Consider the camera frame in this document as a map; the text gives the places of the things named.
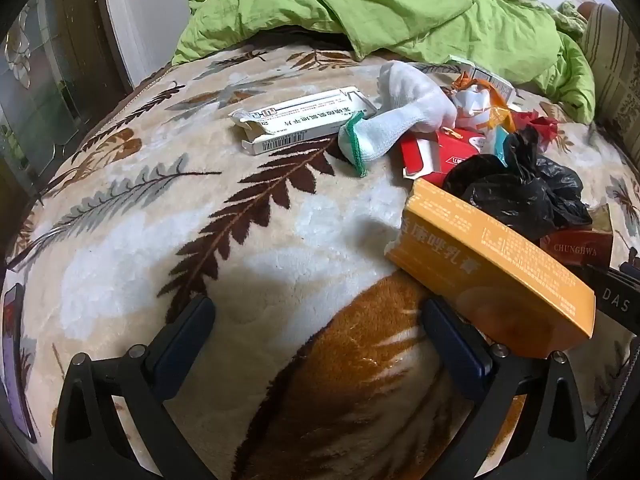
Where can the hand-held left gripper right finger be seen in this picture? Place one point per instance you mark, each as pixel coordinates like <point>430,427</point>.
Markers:
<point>455,345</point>

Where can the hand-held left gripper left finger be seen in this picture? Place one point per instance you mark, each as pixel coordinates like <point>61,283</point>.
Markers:
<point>185,345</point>

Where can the orange cardboard box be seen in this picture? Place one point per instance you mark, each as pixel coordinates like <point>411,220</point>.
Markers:
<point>500,270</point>

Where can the red foil wrapper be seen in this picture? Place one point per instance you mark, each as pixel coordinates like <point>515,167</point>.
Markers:
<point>542,125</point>

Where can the orange foil wrapper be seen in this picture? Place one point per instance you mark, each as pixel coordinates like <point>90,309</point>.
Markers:
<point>500,115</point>

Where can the white sock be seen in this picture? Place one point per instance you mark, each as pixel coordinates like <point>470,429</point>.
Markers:
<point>415,105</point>

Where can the dark red cigarette pack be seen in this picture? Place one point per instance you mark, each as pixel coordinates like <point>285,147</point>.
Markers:
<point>575,252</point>

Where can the leaf print blanket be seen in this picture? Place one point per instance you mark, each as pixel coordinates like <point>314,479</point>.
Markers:
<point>150,235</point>

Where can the black plastic bag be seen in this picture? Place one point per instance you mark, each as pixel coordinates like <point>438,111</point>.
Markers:
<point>510,195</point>

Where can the torn red white carton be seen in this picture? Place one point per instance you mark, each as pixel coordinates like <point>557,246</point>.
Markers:
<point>450,152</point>

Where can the striped beige pillow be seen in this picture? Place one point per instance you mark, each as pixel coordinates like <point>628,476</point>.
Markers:
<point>615,60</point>

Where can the crumpled white paper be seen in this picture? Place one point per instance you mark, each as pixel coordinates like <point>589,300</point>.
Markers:
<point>472,105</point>

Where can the white medicine box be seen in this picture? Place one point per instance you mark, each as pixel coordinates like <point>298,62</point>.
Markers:
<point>300,115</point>

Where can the glass panel door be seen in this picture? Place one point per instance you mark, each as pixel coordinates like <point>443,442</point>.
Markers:
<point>45,85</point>

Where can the green duvet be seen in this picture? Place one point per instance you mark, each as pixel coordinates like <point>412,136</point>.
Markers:
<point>400,5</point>

